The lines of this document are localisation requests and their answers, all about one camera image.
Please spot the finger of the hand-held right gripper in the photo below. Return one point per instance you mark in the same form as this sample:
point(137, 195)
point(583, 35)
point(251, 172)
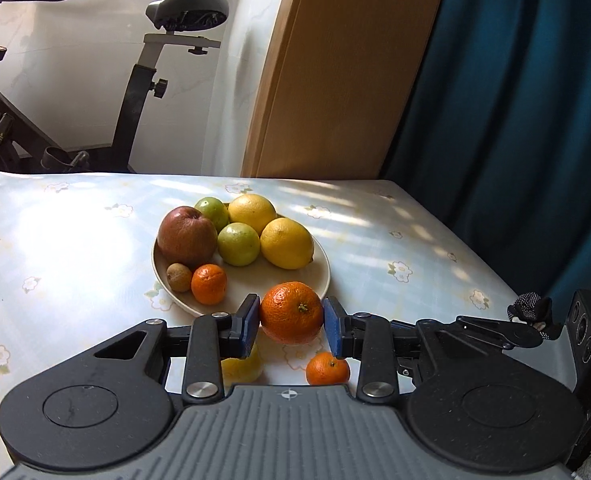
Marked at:
point(518, 335)

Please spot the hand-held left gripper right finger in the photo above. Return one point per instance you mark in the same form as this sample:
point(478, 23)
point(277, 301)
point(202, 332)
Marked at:
point(336, 330)

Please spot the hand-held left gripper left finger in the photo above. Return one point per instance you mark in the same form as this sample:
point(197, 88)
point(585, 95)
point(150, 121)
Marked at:
point(245, 327)

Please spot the large orange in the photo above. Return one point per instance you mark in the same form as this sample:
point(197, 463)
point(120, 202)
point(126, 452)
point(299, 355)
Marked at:
point(290, 312)

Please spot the small mandarin orange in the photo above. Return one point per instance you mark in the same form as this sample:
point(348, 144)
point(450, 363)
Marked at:
point(209, 285)
point(328, 370)

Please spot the cream round plate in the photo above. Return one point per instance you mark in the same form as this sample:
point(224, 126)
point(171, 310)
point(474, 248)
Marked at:
point(295, 280)

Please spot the green lime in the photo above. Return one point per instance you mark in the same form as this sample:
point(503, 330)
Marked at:
point(213, 212)
point(238, 245)

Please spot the brown kiwi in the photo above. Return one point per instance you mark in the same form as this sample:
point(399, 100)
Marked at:
point(179, 277)

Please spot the yellow lemon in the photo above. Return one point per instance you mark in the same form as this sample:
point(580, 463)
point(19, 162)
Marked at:
point(253, 212)
point(285, 245)
point(243, 371)

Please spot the reddish brown apple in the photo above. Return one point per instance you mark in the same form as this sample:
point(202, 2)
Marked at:
point(185, 237)

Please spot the black dotted cloth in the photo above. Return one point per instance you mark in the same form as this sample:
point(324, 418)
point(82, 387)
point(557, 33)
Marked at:
point(530, 305)

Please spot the dark blue curtain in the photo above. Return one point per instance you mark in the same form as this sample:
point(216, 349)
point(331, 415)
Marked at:
point(515, 110)

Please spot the wooden door panel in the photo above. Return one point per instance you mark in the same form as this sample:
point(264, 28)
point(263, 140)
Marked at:
point(335, 85)

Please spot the black exercise bike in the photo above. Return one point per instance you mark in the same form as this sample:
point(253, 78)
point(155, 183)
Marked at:
point(135, 100)

